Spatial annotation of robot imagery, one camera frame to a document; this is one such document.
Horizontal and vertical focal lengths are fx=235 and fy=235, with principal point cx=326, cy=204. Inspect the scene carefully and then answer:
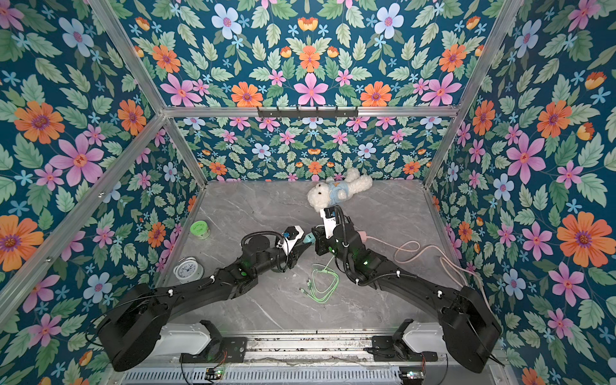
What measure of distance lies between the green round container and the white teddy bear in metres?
0.46

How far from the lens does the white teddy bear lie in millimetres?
1057

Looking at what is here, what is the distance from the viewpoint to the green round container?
999 mm
